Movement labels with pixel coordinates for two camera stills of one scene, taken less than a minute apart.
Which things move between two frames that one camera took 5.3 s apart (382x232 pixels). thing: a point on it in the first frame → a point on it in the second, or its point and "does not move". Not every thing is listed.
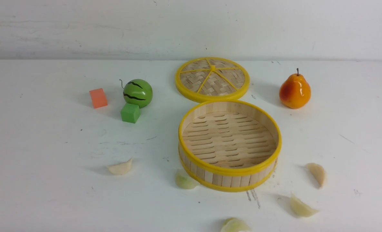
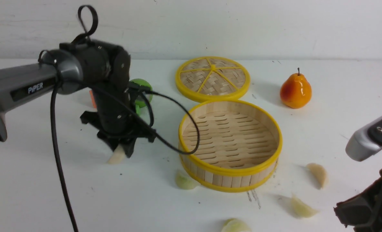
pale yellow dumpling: x=299 y=208 does not move
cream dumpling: x=319 y=172 does not move
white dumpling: x=121 y=169 → x=118 y=156
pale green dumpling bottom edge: x=233 y=224 does not move
